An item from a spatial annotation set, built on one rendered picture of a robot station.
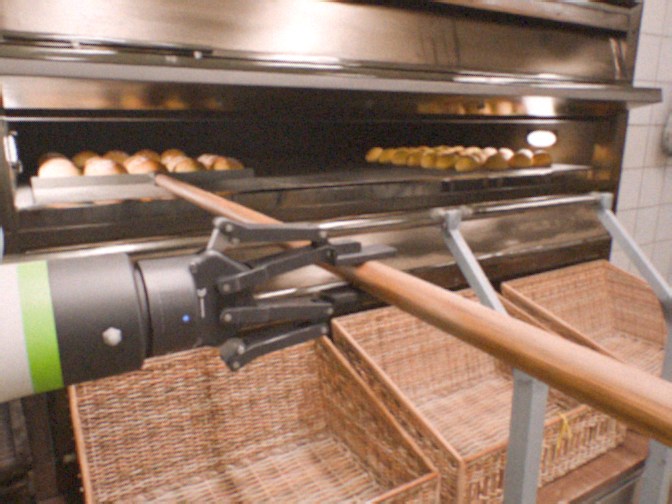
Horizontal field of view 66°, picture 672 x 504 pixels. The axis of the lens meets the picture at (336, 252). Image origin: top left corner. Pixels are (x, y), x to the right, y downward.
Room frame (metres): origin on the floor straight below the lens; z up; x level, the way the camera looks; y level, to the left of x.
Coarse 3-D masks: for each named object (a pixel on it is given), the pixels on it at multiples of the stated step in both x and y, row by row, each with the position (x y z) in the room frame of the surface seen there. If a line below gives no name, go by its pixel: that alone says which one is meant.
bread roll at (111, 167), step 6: (102, 162) 1.32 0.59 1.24; (108, 162) 1.32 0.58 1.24; (114, 162) 1.33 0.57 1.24; (96, 168) 1.30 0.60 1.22; (102, 168) 1.30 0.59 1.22; (108, 168) 1.31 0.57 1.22; (114, 168) 1.32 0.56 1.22; (120, 168) 1.33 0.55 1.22; (126, 168) 1.35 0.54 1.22; (90, 174) 1.30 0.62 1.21; (96, 174) 1.29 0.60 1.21; (102, 174) 1.30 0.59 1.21
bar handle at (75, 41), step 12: (12, 36) 0.85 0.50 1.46; (24, 36) 0.86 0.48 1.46; (36, 36) 0.86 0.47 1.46; (48, 36) 0.87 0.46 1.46; (60, 36) 0.88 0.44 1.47; (72, 36) 0.89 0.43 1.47; (84, 36) 0.90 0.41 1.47; (96, 36) 0.91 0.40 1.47; (72, 48) 0.89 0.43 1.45; (132, 48) 0.94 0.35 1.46; (144, 48) 0.95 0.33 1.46; (156, 48) 0.96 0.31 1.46; (168, 48) 0.97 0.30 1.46; (180, 48) 0.98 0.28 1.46; (192, 48) 0.99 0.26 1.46; (204, 48) 1.00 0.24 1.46
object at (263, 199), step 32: (224, 192) 1.16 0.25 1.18; (256, 192) 1.16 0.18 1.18; (288, 192) 1.19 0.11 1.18; (320, 192) 1.23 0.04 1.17; (352, 192) 1.28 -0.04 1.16; (384, 192) 1.33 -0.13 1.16; (416, 192) 1.38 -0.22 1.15; (448, 192) 1.44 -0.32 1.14; (32, 224) 0.93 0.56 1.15; (64, 224) 0.95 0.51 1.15; (96, 224) 0.98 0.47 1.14
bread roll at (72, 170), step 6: (48, 168) 1.25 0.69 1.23; (54, 168) 1.25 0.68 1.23; (60, 168) 1.26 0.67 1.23; (66, 168) 1.26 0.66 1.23; (72, 168) 1.27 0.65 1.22; (78, 168) 1.29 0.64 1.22; (42, 174) 1.25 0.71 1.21; (48, 174) 1.24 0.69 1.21; (54, 174) 1.24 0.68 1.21; (60, 174) 1.25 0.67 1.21; (66, 174) 1.26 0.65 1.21; (72, 174) 1.26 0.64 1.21; (78, 174) 1.28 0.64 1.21
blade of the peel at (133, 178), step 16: (32, 176) 1.36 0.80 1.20; (64, 176) 1.24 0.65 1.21; (80, 176) 1.26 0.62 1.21; (96, 176) 1.28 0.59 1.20; (112, 176) 1.30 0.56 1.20; (128, 176) 1.31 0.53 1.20; (144, 176) 1.33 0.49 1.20; (176, 176) 1.37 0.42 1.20; (192, 176) 1.40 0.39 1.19; (208, 176) 1.42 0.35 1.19; (224, 176) 1.44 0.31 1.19; (240, 176) 1.46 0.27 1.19
